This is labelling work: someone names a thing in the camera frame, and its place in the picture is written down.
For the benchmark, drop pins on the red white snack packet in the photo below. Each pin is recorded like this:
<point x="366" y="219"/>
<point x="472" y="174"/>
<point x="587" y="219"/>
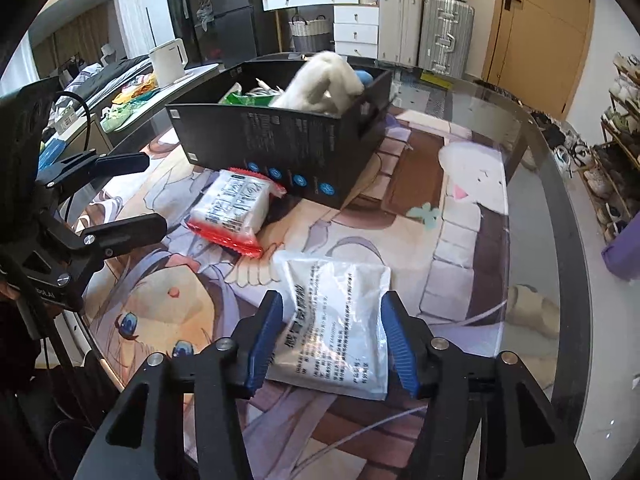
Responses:
<point x="233" y="209"/>

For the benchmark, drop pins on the white hard suitcase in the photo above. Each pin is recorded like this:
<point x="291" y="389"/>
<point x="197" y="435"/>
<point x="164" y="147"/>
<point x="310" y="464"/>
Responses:
<point x="399" y="28"/>

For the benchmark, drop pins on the striped woven basket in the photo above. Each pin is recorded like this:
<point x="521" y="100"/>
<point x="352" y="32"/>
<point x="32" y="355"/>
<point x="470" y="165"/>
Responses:
<point x="311" y="36"/>

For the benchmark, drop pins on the black cardboard box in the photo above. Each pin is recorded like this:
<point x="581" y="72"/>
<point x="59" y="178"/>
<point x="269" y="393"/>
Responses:
<point x="315" y="156"/>

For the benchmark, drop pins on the anime print table mat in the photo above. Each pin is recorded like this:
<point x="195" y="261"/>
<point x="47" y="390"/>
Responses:
<point x="427" y="218"/>

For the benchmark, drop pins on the white plush toy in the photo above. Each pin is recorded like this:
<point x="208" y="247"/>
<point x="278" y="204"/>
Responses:
<point x="325" y="84"/>

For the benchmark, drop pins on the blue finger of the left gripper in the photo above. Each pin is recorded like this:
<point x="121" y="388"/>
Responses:
<point x="119" y="165"/>
<point x="114" y="239"/>

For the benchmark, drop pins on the wooden door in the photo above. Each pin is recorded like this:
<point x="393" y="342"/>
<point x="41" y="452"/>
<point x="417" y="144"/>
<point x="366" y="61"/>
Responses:
<point x="537" y="50"/>

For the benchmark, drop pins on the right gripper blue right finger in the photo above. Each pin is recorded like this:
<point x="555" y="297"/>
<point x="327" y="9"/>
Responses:
<point x="396" y="323"/>

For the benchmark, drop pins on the white drawer cabinet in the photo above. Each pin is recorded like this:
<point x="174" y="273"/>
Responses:
<point x="354" y="22"/>

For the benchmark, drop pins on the white electric kettle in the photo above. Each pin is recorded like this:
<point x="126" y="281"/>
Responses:
<point x="169" y="62"/>

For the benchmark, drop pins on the silver aluminium suitcase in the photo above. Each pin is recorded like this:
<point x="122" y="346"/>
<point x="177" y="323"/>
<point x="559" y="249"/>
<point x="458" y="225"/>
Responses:
<point x="446" y="34"/>

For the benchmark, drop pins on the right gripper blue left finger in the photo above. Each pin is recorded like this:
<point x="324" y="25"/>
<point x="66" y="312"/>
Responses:
<point x="265" y="327"/>

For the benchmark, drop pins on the wooden shoe rack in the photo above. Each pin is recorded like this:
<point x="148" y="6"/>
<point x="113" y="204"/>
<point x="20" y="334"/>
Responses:
<point x="613" y="180"/>

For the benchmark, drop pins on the black refrigerator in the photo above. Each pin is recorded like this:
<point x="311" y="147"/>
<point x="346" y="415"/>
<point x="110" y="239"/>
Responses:
<point x="223" y="31"/>

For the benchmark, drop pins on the green white medicine bag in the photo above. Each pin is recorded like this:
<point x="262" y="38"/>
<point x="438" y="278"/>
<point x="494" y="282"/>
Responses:
<point x="261" y="95"/>

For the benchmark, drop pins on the purple shopping bag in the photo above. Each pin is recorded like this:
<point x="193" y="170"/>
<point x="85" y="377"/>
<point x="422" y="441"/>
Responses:
<point x="622" y="256"/>

